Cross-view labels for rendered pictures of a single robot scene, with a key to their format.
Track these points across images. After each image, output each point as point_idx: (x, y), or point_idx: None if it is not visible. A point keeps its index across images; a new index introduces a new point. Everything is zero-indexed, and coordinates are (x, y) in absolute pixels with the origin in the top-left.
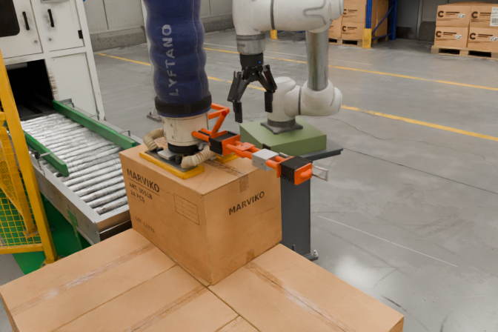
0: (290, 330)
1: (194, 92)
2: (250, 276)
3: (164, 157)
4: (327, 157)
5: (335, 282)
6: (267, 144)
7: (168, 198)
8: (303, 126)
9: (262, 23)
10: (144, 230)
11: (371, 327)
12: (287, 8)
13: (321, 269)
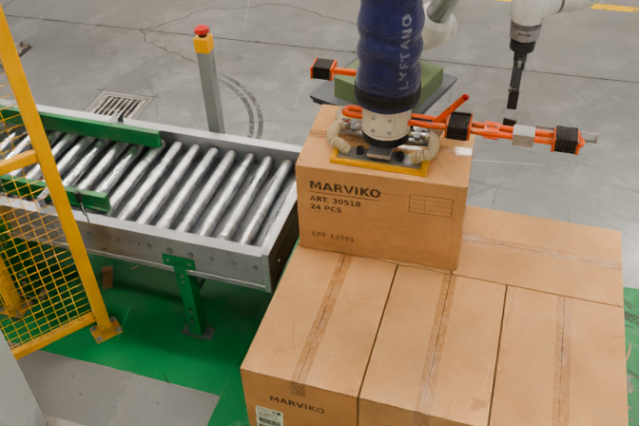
0: (557, 279)
1: (418, 79)
2: (477, 247)
3: (380, 158)
4: (444, 93)
5: (550, 224)
6: None
7: (397, 200)
8: None
9: (551, 12)
10: (330, 242)
11: (609, 250)
12: None
13: (528, 217)
